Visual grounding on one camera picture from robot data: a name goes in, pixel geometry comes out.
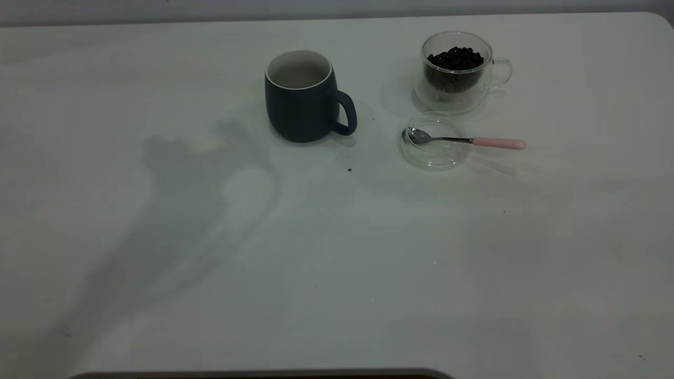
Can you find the dark grey ceramic mug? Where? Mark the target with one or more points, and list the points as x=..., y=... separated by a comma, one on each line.
x=300, y=113

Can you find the roasted coffee beans pile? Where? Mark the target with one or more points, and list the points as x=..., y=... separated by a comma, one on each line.
x=455, y=60

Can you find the small clear glass dish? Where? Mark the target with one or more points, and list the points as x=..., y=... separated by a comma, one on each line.
x=437, y=157

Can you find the clear double-wall glass cup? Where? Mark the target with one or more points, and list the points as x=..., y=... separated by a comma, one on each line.
x=433, y=97

